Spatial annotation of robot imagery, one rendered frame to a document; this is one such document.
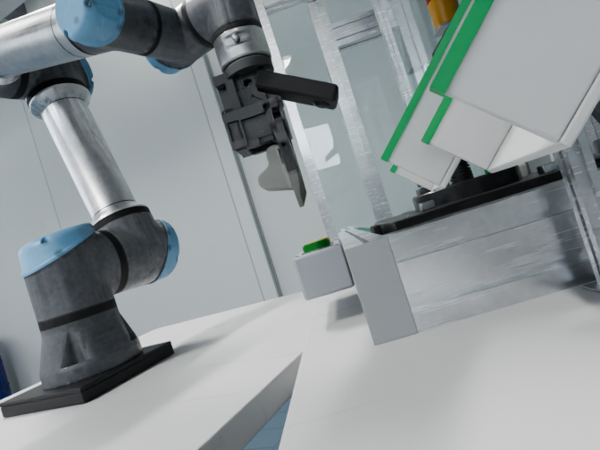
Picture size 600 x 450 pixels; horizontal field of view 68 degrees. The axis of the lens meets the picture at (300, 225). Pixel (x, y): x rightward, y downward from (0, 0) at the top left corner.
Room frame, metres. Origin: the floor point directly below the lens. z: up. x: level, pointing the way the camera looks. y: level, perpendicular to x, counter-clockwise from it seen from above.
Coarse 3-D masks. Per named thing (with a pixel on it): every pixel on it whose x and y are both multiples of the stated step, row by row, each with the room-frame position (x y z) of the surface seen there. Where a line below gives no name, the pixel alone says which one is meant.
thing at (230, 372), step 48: (144, 336) 1.17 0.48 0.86; (192, 336) 0.90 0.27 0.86; (240, 336) 0.73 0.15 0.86; (288, 336) 0.62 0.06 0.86; (144, 384) 0.60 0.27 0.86; (192, 384) 0.52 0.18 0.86; (240, 384) 0.46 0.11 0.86; (288, 384) 0.47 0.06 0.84; (0, 432) 0.59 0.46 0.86; (48, 432) 0.51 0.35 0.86; (96, 432) 0.45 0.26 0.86; (144, 432) 0.41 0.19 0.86; (192, 432) 0.37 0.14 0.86; (240, 432) 0.38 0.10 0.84
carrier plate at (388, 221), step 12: (528, 180) 0.48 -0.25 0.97; (540, 180) 0.48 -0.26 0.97; (552, 180) 0.48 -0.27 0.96; (492, 192) 0.48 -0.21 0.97; (504, 192) 0.48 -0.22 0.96; (516, 192) 0.48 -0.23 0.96; (444, 204) 0.53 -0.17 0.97; (456, 204) 0.48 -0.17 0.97; (468, 204) 0.48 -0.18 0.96; (396, 216) 0.68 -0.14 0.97; (408, 216) 0.50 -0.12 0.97; (420, 216) 0.49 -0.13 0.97; (432, 216) 0.49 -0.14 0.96; (384, 228) 0.59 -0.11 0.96; (396, 228) 0.49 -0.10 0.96
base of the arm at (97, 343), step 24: (72, 312) 0.67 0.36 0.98; (96, 312) 0.69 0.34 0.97; (48, 336) 0.67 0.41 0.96; (72, 336) 0.66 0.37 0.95; (96, 336) 0.67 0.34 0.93; (120, 336) 0.70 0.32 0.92; (48, 360) 0.66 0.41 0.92; (72, 360) 0.66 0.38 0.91; (96, 360) 0.66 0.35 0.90; (120, 360) 0.68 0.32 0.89; (48, 384) 0.66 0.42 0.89
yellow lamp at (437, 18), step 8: (432, 0) 0.77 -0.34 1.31; (440, 0) 0.76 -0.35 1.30; (448, 0) 0.76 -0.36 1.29; (456, 0) 0.76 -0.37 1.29; (432, 8) 0.77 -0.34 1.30; (440, 8) 0.76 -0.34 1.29; (448, 8) 0.76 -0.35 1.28; (456, 8) 0.76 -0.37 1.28; (432, 16) 0.78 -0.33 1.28; (440, 16) 0.76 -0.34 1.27; (448, 16) 0.76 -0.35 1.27
